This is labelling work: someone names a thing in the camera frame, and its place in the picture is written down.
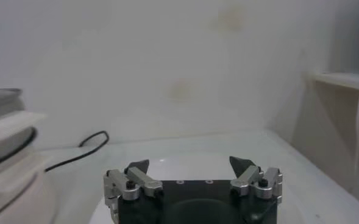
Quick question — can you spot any round white plate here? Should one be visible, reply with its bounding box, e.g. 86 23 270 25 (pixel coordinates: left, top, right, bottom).
89 152 350 224

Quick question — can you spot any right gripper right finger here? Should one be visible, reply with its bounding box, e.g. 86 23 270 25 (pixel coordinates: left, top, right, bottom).
229 156 283 200

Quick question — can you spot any cream electric cooking pot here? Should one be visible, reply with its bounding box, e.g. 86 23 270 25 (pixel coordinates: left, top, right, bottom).
0 127 58 224

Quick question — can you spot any black pot power cable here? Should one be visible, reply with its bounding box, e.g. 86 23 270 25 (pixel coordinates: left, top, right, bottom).
44 130 110 173

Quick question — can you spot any white labelled side table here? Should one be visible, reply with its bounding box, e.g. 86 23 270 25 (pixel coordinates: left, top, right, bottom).
291 71 359 214

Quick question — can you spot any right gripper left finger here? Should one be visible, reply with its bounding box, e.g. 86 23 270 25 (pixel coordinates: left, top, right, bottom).
103 159 164 201

